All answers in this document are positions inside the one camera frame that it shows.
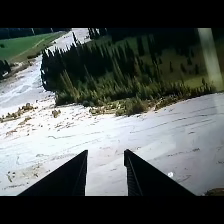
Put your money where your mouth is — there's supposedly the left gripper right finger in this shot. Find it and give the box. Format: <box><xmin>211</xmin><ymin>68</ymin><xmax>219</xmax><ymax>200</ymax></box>
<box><xmin>123</xmin><ymin>148</ymin><xmax>196</xmax><ymax>197</ymax></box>

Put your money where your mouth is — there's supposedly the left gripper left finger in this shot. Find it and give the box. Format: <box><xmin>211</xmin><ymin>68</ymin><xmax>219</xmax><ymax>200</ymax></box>
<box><xmin>18</xmin><ymin>149</ymin><xmax>89</xmax><ymax>197</ymax></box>

